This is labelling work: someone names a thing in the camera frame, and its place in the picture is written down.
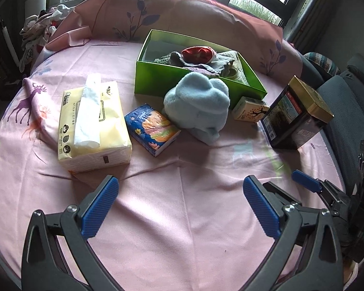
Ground pink printed bedsheet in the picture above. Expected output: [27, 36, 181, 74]
[0, 41, 341, 290]

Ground pink floral pillow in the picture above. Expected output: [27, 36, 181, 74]
[38, 0, 302, 83]

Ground red white knitted sock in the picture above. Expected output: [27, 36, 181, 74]
[181, 46, 216, 65]

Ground grey green fluffy cloth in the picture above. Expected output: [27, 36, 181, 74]
[169, 51, 237, 77]

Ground pile of white clothes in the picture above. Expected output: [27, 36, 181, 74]
[19, 4, 74, 72]

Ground blue Tempo tissue pack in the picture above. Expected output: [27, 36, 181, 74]
[124, 104, 181, 157]

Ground grey sofa cushion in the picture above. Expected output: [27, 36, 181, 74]
[317, 54, 364, 194]

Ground black gold tea tin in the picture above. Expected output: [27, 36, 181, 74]
[262, 76, 334, 150]

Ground light blue plush toy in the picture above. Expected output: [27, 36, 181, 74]
[164, 72, 230, 145]

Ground green cardboard box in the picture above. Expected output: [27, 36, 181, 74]
[135, 30, 267, 107]

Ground small tree print tissue pack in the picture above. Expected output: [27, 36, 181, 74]
[231, 97, 270, 123]

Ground dark green knitted cloth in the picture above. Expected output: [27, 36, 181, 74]
[154, 53, 171, 65]

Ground striped cushion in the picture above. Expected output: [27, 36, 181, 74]
[304, 52, 341, 76]

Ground yellow soft tissue pack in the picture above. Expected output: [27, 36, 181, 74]
[58, 76, 132, 173]

